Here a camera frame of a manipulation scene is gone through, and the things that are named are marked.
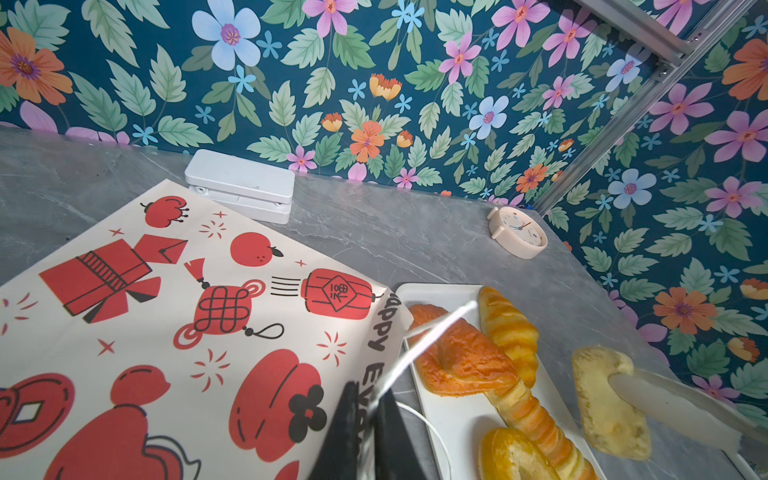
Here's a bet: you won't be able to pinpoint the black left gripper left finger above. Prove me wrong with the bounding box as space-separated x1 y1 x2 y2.
309 381 359 480

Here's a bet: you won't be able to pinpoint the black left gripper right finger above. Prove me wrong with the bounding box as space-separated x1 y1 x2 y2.
373 391 426 480

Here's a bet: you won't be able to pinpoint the glazed yellow donut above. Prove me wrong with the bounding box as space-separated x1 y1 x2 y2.
478 428 560 480

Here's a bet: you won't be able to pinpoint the brown round pastry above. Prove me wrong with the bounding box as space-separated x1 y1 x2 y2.
414 318 520 397

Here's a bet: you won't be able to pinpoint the long twisted bread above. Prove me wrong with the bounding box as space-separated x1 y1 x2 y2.
478 286 598 479

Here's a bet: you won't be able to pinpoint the red white paper bag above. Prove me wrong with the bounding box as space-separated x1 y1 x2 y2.
1 181 430 479

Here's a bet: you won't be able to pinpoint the pale yellow bread slice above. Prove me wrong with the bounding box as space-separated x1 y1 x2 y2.
572 346 652 461

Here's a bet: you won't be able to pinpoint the metal tongs white tips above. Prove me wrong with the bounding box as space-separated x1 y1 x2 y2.
608 369 767 460

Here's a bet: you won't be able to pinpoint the white rectangular tray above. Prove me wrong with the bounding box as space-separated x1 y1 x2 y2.
396 283 605 479

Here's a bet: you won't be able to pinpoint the pink alarm clock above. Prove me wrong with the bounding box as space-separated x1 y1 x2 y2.
487 206 549 260

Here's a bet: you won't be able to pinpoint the white plastic box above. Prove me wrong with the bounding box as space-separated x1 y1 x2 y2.
184 149 295 224

